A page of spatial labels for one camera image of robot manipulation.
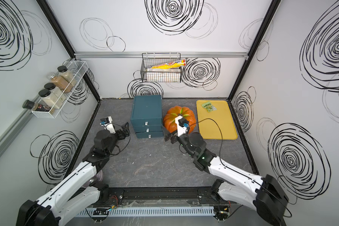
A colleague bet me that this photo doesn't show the small dark spice bottle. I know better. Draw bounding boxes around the small dark spice bottle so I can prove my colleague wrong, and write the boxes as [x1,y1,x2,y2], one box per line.
[22,100,52,112]

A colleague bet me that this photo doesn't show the spice jar white contents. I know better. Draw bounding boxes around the spice jar white contents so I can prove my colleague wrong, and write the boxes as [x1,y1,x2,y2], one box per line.
[38,89,63,109]

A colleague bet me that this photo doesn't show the green snack packet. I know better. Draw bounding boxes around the green snack packet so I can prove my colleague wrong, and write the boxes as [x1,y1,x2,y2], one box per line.
[202,101,217,113]

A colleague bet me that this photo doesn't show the purple plastic cup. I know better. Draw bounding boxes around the purple plastic cup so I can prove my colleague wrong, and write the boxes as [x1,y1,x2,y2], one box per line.
[82,170,103,188]

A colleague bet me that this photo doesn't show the spice jar tan contents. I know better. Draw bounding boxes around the spice jar tan contents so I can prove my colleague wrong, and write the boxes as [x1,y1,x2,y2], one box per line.
[57,66,77,87]

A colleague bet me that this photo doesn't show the spice jar beige contents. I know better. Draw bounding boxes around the spice jar beige contents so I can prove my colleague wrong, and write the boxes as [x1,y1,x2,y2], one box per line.
[44,82,66,102]

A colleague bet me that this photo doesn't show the black wire wall basket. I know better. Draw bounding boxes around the black wire wall basket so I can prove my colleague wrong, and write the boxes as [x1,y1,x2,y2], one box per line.
[140,52,184,83]

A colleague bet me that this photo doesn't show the white slotted cable duct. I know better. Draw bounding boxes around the white slotted cable duct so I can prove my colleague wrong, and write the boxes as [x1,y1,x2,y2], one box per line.
[77,206,215,218]

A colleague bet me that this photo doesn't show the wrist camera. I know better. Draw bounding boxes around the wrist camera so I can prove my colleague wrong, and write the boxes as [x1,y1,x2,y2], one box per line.
[175,115,190,137]
[100,116,116,134]

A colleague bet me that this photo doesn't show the teal drawer cabinet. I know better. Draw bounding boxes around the teal drawer cabinet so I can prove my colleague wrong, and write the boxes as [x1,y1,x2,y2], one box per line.
[131,95,163,138]

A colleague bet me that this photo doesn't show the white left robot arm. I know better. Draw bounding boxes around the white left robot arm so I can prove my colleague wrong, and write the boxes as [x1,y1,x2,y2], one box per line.
[16,123,130,226]

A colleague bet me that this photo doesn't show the clear acrylic spice shelf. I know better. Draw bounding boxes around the clear acrylic spice shelf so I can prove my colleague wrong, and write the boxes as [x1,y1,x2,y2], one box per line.
[26,60,91,123]

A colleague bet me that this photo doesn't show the orange pumpkin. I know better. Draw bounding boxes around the orange pumpkin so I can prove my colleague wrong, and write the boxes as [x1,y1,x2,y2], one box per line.
[163,105,197,135]

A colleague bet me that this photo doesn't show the yellow tray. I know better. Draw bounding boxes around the yellow tray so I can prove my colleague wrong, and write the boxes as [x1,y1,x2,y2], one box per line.
[196,100,238,140]

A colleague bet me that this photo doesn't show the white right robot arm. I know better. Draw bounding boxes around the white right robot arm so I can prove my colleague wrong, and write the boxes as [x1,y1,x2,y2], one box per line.
[164,132,289,226]

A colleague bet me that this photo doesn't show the yellow snack tube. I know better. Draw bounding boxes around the yellow snack tube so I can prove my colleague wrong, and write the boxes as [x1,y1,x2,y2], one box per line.
[150,59,186,69]

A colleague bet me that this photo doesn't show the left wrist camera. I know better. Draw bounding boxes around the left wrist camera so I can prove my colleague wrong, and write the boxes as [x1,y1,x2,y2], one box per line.
[100,116,116,134]

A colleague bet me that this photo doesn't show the spice jar brown contents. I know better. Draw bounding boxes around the spice jar brown contents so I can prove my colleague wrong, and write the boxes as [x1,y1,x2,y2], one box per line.
[47,73,73,93]

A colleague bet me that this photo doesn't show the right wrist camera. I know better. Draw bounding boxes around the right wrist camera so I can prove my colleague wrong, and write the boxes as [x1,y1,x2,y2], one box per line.
[175,115,190,137]

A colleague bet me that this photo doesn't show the black linear rail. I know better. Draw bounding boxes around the black linear rail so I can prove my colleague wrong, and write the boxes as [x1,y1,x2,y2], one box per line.
[94,186,237,207]

